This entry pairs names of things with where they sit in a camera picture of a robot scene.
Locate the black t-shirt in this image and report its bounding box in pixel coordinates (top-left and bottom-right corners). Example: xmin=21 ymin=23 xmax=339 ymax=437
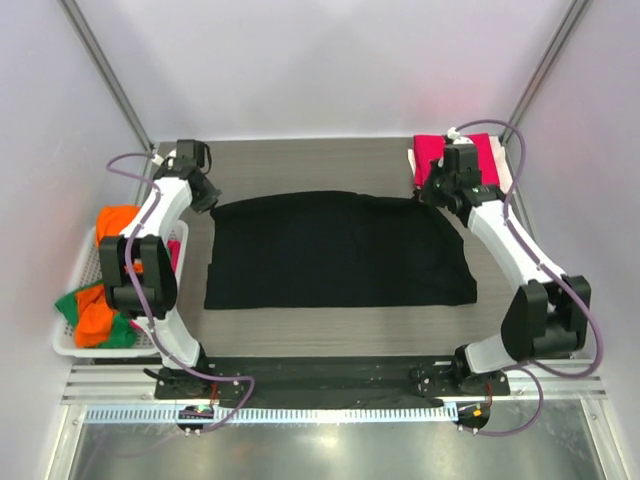
xmin=204 ymin=191 xmax=477 ymax=310

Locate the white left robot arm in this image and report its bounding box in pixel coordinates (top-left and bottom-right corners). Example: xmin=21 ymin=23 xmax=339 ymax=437
xmin=98 ymin=139 xmax=221 ymax=399

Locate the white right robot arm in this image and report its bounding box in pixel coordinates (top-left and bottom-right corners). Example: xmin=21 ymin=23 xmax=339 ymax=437
xmin=419 ymin=130 xmax=591 ymax=396

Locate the folded pink t-shirt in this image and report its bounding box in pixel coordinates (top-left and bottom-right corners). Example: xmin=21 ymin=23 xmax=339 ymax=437
xmin=413 ymin=133 xmax=501 ymax=194

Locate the folded white t-shirt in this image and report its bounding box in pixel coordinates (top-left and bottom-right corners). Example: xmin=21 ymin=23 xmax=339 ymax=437
xmin=407 ymin=133 xmax=512 ymax=193

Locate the pink t-shirt in basket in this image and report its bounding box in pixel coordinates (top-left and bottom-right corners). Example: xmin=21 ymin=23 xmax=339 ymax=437
xmin=129 ymin=240 xmax=181 ymax=331

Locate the white plastic laundry basket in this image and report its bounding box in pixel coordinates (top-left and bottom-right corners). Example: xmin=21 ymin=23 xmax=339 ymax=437
xmin=53 ymin=219 xmax=190 ymax=359

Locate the orange t-shirt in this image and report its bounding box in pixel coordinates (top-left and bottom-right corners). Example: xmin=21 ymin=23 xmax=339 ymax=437
xmin=74 ymin=205 xmax=139 ymax=349

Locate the green t-shirt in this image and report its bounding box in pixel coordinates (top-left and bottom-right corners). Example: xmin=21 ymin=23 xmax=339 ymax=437
xmin=55 ymin=281 xmax=137 ymax=349

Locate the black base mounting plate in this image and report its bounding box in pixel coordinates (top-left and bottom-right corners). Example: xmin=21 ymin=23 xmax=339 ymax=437
xmin=147 ymin=355 xmax=510 ymax=408

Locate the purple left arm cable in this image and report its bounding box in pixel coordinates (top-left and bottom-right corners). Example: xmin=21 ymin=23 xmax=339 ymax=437
xmin=107 ymin=152 xmax=256 ymax=432

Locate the left aluminium frame post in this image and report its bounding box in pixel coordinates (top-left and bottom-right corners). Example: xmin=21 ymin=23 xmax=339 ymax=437
xmin=58 ymin=0 xmax=154 ymax=152

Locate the aluminium frame post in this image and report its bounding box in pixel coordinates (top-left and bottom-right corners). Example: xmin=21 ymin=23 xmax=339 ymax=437
xmin=58 ymin=0 xmax=154 ymax=152
xmin=509 ymin=0 xmax=592 ymax=127

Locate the right aluminium frame post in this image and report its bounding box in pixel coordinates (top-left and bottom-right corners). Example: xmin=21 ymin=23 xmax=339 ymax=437
xmin=509 ymin=0 xmax=592 ymax=127

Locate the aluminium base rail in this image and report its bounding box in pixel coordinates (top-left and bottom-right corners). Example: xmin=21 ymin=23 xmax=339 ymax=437
xmin=61 ymin=364 xmax=607 ymax=405

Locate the white slotted cable duct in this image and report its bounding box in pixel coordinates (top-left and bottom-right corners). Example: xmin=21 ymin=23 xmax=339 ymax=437
xmin=84 ymin=403 xmax=458 ymax=426

